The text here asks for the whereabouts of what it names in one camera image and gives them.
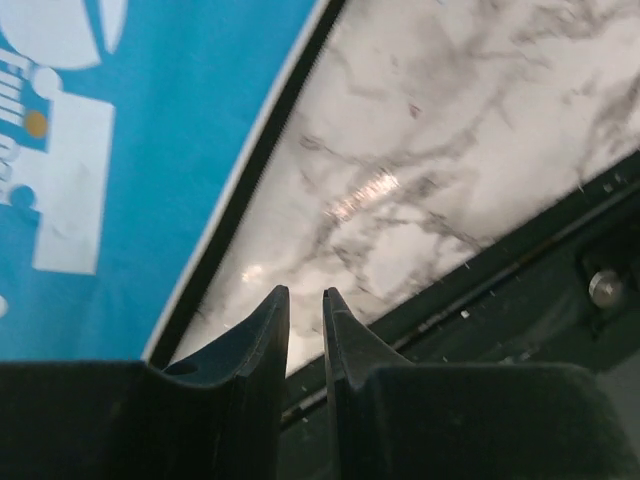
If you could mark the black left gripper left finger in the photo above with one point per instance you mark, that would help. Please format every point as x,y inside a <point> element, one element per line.
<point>213,415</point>

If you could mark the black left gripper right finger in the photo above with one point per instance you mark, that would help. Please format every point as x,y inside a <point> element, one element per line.
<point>392,419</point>

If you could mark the blue Sport racket bag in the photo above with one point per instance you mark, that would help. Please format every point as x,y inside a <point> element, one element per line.
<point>126,127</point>

